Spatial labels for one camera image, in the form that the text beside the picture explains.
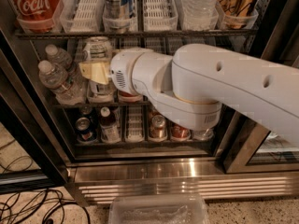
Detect red can front bottom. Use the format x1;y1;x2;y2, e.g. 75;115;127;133
171;123;190;140

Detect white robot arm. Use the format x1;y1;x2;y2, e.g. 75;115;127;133
79;44;299;146

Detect red Coca-Cola can top shelf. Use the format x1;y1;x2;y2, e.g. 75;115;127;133
12;0;64;33

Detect copper can front bottom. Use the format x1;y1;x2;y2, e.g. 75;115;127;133
149;115;166;138

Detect silver blue tall can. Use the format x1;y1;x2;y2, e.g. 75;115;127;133
104;0;134;20

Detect clear water bottle top shelf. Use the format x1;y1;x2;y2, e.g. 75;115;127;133
181;0;219;31

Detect blue Pepsi can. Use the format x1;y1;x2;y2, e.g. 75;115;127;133
75;117;96;142

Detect red Coke can front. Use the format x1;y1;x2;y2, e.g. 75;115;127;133
118;91;143;102

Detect clear water bottle rear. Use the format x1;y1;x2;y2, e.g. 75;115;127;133
45;44;83;86

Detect dark can rear bottom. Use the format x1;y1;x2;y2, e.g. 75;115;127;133
79;106;98;126

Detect black cables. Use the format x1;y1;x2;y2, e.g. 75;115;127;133
0;138;92;224

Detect glass fridge door right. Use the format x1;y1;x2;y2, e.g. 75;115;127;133
223;111;299;174

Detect white top shelf tray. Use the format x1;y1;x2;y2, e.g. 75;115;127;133
60;0;104;34
143;0;178;32

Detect white green 7up can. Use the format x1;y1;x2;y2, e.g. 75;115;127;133
81;35;117;96

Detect copper can rear bottom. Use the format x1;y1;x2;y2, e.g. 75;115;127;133
148;105;159;119

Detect brown juice bottle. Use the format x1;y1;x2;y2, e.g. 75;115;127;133
99;106;121;143

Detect clear plastic bin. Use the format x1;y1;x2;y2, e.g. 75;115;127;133
108;194;210;224

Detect clear water bottle front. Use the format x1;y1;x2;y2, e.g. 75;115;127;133
38;60;85;105

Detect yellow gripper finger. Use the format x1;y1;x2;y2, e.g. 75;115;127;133
78;61;110;85

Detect clear bottle bottom shelf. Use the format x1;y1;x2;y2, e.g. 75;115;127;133
193;129;214;141

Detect copper can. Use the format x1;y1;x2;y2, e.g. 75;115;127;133
149;115;166;138
148;105;159;119

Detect white bottom shelf tray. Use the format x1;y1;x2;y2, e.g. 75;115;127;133
125;105;144;143

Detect stainless steel fridge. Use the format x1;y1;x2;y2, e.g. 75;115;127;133
0;0;299;206

